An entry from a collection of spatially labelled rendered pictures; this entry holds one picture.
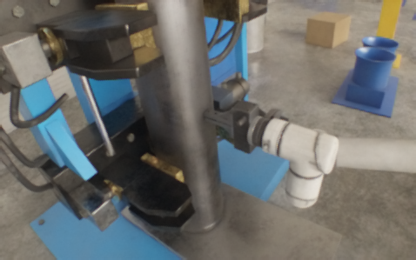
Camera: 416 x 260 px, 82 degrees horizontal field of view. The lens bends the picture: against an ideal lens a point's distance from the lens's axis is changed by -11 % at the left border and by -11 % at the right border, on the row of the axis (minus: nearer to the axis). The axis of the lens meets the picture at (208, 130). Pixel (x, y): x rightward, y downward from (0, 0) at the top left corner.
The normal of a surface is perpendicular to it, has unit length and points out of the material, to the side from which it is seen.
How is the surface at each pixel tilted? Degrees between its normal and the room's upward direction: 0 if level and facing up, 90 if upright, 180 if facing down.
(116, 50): 90
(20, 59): 90
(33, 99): 90
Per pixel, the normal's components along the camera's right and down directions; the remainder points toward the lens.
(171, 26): 0.31, 0.54
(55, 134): 0.55, -0.29
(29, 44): 0.80, 0.29
